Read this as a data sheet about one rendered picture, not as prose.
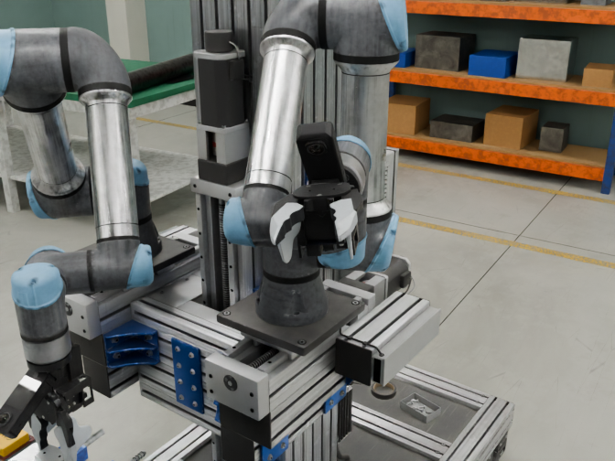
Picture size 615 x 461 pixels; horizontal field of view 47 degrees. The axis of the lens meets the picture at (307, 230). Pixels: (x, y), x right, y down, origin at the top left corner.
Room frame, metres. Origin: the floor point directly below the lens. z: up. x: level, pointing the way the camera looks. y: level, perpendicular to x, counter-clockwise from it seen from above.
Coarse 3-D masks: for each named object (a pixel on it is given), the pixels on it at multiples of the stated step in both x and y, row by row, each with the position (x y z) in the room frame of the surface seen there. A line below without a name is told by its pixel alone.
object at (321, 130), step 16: (304, 128) 0.82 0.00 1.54; (320, 128) 0.82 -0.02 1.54; (304, 144) 0.82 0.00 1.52; (320, 144) 0.81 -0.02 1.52; (336, 144) 0.83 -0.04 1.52; (304, 160) 0.83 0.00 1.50; (320, 160) 0.83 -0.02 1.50; (336, 160) 0.83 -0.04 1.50; (320, 176) 0.85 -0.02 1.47; (336, 176) 0.84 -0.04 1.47
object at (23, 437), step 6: (24, 432) 1.14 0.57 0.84; (0, 438) 1.12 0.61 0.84; (6, 438) 1.12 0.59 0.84; (18, 438) 1.12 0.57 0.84; (24, 438) 1.13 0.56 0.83; (0, 444) 1.10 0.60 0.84; (6, 444) 1.10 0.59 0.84; (12, 444) 1.10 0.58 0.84; (18, 444) 1.12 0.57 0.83; (0, 450) 1.09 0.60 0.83; (6, 450) 1.09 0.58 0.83; (12, 450) 1.10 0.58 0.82
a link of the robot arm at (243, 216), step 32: (288, 0) 1.24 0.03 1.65; (288, 32) 1.20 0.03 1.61; (288, 64) 1.17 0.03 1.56; (288, 96) 1.13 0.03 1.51; (256, 128) 1.11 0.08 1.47; (288, 128) 1.10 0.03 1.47; (256, 160) 1.06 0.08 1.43; (288, 160) 1.07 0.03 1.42; (256, 192) 1.02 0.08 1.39; (288, 192) 1.04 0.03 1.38; (224, 224) 1.00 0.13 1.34; (256, 224) 0.99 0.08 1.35
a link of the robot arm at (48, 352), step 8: (64, 336) 0.99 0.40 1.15; (24, 344) 0.97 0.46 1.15; (32, 344) 0.96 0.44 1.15; (40, 344) 0.96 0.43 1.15; (48, 344) 0.97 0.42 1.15; (56, 344) 0.97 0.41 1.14; (64, 344) 0.99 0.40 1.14; (24, 352) 0.98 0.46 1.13; (32, 352) 0.96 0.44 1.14; (40, 352) 0.96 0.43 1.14; (48, 352) 0.97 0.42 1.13; (56, 352) 0.97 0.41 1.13; (64, 352) 0.98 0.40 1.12; (32, 360) 0.96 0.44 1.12; (40, 360) 0.96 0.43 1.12; (48, 360) 0.96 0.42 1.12; (56, 360) 0.97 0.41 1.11
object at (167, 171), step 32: (128, 64) 5.08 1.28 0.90; (160, 64) 4.39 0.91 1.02; (192, 64) 4.68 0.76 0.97; (160, 96) 4.11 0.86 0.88; (192, 96) 4.41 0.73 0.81; (0, 128) 4.47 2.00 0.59; (0, 160) 4.48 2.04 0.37; (32, 160) 4.84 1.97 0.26; (160, 160) 4.84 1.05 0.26; (192, 160) 4.84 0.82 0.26; (160, 192) 4.16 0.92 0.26
